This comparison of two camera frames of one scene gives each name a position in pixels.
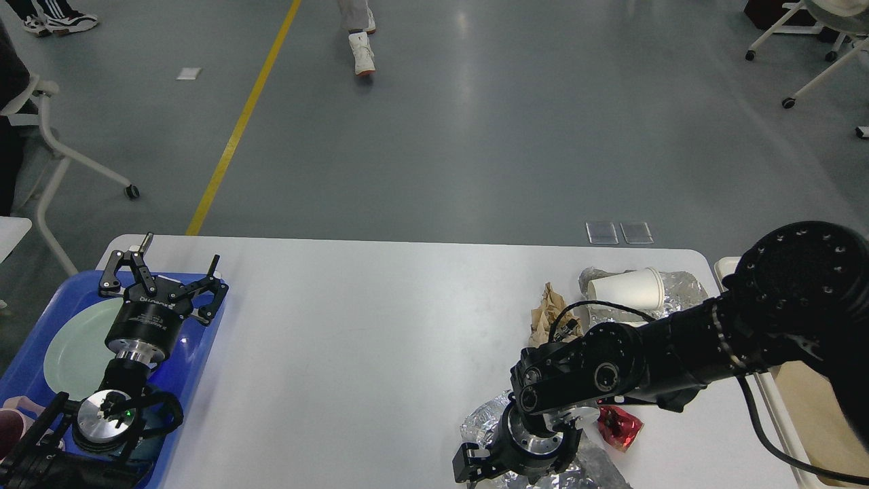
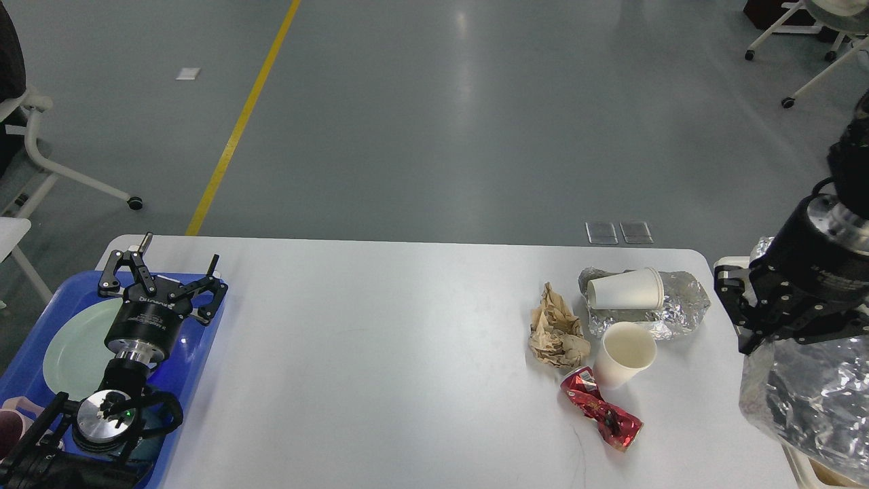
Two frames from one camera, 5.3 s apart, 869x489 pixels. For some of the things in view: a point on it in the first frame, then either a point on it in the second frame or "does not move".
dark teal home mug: [161, 413] does not move
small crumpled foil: [679, 288] does not move
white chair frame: [43, 87] -> [33, 102]
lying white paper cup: [641, 289] does not move
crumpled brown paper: [543, 316] does not move
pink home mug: [16, 417] does not move
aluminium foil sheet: [589, 469] -> [810, 401]
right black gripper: [525, 446] -> [811, 287]
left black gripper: [144, 325] does not move
